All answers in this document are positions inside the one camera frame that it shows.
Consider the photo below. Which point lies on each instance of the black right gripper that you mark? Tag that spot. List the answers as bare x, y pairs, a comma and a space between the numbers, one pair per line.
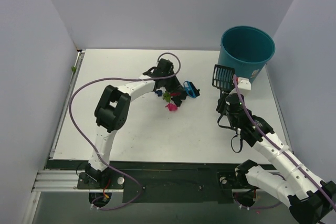
223, 95

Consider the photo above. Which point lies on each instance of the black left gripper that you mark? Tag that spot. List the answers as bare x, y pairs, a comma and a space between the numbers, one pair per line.
175, 91

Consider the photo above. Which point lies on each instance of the blue brush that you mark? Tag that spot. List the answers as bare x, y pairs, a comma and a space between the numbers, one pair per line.
191, 90

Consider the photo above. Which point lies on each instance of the black slotted scoop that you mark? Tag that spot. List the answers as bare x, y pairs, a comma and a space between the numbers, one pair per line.
222, 78

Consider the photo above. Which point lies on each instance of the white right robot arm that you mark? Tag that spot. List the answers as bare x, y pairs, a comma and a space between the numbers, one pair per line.
308, 197

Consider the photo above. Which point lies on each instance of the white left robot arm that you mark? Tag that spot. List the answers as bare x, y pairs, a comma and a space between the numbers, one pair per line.
113, 107

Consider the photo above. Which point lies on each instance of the green paper scrap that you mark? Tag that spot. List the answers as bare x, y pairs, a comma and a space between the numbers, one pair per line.
166, 97

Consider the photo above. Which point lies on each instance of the dark blue paper scrap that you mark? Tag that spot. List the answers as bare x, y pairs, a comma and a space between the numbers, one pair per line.
158, 92

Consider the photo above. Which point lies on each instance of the small pink paper scrap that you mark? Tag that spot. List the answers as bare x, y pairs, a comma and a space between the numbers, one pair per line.
171, 107

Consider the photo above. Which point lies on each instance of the teal plastic bin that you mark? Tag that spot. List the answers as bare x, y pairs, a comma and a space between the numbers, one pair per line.
246, 49

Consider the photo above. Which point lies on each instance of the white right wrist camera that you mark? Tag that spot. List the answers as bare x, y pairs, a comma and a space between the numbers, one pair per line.
243, 84

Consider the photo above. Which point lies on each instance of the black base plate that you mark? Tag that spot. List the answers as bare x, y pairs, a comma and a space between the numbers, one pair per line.
150, 182

